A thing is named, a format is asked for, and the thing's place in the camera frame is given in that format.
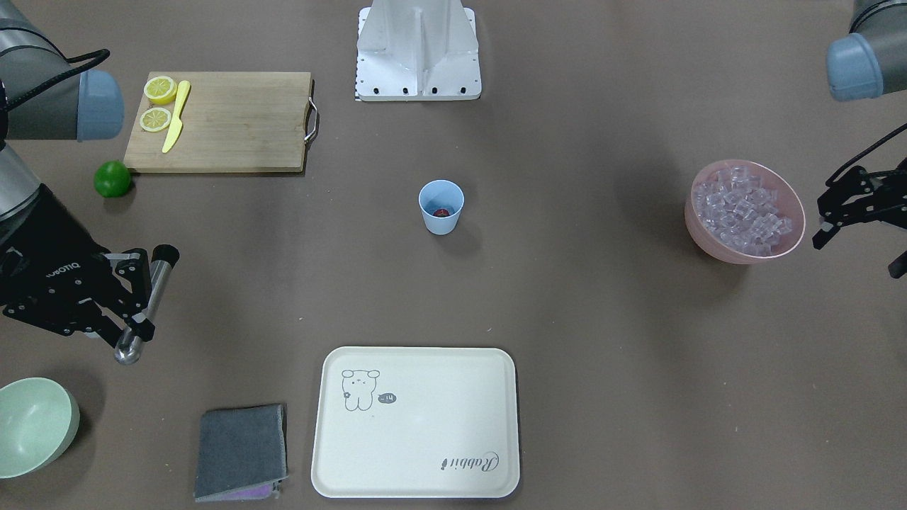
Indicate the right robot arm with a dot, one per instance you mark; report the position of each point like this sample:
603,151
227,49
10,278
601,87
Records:
47,95

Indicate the grey folded cloth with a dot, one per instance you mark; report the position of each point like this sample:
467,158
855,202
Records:
241,454

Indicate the wooden cutting board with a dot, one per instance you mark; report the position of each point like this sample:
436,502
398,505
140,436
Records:
237,122

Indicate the light green bowl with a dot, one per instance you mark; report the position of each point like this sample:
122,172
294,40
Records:
39,421

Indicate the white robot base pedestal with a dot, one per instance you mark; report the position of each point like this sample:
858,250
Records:
417,51

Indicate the green lime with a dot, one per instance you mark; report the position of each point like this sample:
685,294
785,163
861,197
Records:
112,179

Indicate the beige rabbit tray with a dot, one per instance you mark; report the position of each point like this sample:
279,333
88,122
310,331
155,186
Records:
417,422

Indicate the lemon slice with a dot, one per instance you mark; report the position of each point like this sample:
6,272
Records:
155,119
161,90

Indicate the light blue cup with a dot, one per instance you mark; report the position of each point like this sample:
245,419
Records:
441,203

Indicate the yellow plastic knife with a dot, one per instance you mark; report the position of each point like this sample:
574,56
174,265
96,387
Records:
176,125

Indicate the steel muddler black tip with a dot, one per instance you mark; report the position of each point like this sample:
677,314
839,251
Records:
163,259

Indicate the pink bowl of ice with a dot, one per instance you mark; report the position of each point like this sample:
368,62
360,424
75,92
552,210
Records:
743,213

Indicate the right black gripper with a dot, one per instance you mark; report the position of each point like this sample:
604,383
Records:
58,249

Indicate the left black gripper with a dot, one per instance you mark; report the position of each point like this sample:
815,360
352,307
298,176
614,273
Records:
852,200

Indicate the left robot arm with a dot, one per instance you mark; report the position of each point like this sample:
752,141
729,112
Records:
868,63

